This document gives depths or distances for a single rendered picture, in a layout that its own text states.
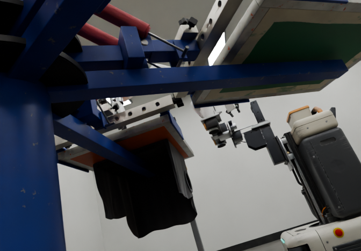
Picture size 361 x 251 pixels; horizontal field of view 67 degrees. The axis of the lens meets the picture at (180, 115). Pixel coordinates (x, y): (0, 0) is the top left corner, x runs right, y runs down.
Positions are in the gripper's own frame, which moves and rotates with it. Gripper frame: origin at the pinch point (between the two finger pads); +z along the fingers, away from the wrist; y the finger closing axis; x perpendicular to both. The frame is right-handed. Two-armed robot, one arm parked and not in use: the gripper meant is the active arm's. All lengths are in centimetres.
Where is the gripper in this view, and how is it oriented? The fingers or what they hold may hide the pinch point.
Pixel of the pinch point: (122, 127)
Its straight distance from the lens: 158.3
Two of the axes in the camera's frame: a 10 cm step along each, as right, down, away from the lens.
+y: 2.0, 3.5, 9.2
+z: 2.8, 8.8, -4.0
